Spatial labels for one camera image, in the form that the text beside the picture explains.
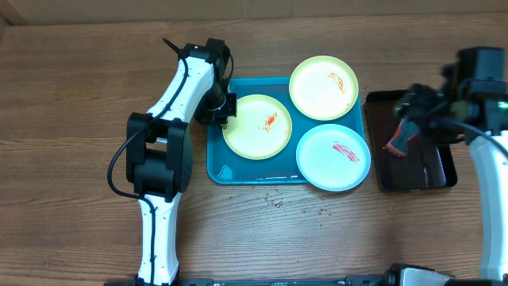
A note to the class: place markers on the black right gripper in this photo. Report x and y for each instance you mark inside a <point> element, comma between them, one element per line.
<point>415,106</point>

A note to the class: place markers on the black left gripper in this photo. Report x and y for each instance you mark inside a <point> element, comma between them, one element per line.
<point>221,119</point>

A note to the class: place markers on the orange black sponge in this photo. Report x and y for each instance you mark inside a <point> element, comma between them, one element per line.
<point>405,132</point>

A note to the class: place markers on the yellow plate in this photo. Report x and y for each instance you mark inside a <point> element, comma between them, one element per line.
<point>323,88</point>
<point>261,129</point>

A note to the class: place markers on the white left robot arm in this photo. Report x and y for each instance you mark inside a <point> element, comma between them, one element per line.
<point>158,150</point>

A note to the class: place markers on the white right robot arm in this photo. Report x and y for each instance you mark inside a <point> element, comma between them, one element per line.
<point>471,107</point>

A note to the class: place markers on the black rectangular tray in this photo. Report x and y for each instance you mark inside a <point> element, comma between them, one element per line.
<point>425,166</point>

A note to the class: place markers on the teal plastic tray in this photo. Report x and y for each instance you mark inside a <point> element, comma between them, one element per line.
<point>226,167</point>

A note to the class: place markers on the light blue plate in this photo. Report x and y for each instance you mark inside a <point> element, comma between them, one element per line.
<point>333,157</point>

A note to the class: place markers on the grey device at base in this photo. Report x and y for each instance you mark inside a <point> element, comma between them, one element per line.
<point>413,275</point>

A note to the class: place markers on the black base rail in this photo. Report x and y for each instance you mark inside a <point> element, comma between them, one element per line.
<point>350,280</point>

